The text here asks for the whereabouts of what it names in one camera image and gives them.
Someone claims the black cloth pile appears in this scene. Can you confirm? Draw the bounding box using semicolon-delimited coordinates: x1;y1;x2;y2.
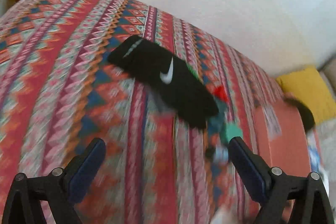
284;97;315;134

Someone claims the teal bottle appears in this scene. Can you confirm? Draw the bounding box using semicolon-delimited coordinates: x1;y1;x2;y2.
205;113;243;164

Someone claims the black Nike sock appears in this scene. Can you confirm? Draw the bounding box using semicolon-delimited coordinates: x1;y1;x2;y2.
108;35;219;130

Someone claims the colourful patterned tablecloth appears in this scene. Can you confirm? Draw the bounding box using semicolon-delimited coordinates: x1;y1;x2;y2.
1;0;286;223

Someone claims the yellow cushion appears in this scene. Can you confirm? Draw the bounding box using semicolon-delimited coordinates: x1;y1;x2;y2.
276;65;335;124

